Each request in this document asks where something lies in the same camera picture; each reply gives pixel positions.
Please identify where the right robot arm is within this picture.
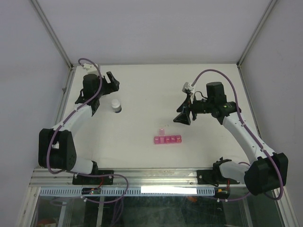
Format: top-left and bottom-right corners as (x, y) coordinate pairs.
(173, 82), (288, 195)

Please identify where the pink pill organizer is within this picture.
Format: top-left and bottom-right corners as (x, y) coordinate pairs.
(153, 128), (182, 145)

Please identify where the left aluminium frame post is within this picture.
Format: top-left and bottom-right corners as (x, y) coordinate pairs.
(29, 0), (73, 69)

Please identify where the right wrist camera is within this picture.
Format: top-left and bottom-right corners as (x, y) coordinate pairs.
(182, 82), (196, 96)

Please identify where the white blue pill bottle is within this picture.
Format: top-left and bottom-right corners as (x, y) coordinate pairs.
(111, 99), (122, 113)

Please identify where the right aluminium frame post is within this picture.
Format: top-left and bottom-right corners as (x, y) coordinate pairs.
(237, 0), (278, 68)

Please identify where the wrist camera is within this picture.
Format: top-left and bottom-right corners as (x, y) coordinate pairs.
(182, 82), (196, 96)
(82, 63), (99, 75)

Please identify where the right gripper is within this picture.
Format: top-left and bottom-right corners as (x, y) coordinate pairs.
(173, 94), (214, 125)

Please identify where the white slotted cable duct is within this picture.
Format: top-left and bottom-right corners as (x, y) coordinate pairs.
(39, 186), (215, 197)

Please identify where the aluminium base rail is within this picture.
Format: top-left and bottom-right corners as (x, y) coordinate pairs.
(30, 166), (261, 189)

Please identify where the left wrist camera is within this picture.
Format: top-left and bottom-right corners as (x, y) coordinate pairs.
(82, 63), (99, 75)

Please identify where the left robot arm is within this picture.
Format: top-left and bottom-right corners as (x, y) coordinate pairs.
(38, 71), (120, 184)

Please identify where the aluminium frame post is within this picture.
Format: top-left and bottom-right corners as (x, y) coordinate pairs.
(29, 0), (73, 69)
(237, 0), (278, 68)

